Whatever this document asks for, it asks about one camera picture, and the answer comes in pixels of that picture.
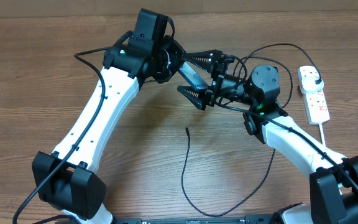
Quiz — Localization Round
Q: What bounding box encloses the white charger plug adapter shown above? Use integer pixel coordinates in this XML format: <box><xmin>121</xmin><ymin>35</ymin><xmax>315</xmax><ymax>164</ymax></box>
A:
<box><xmin>300</xmin><ymin>76</ymin><xmax>324</xmax><ymax>94</ymax></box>

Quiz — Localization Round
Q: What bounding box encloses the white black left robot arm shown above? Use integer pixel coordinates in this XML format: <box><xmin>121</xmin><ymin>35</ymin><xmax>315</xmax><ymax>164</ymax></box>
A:
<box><xmin>32</xmin><ymin>9</ymin><xmax>183</xmax><ymax>223</ymax></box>

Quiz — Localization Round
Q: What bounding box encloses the white power strip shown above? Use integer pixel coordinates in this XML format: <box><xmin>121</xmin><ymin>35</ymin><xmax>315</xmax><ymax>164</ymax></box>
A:
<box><xmin>298</xmin><ymin>65</ymin><xmax>330</xmax><ymax>124</ymax></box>

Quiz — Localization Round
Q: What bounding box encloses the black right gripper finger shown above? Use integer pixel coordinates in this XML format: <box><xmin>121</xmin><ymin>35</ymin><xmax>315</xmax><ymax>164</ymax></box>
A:
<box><xmin>183</xmin><ymin>49</ymin><xmax>223</xmax><ymax>73</ymax></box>
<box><xmin>177</xmin><ymin>85</ymin><xmax>211</xmax><ymax>111</ymax></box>

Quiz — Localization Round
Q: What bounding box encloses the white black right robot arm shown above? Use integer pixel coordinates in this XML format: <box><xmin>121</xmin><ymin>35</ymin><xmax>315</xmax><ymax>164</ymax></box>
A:
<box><xmin>178</xmin><ymin>50</ymin><xmax>358</xmax><ymax>223</ymax></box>

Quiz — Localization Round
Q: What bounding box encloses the blue Galaxy smartphone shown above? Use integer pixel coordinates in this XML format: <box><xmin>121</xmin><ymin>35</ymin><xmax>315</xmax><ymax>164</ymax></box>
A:
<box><xmin>178</xmin><ymin>62</ymin><xmax>208</xmax><ymax>91</ymax></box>

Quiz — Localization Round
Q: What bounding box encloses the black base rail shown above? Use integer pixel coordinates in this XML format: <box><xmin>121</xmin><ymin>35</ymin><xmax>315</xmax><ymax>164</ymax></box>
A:
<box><xmin>112</xmin><ymin>214</ymin><xmax>277</xmax><ymax>224</ymax></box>

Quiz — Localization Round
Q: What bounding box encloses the black charger cable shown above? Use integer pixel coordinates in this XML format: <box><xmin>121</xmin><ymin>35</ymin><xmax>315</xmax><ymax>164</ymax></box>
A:
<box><xmin>180</xmin><ymin>43</ymin><xmax>323</xmax><ymax>218</ymax></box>

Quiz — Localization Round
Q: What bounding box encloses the white power strip cord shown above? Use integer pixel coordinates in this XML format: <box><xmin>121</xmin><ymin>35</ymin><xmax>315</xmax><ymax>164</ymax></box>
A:
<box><xmin>318</xmin><ymin>123</ymin><xmax>326</xmax><ymax>147</ymax></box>

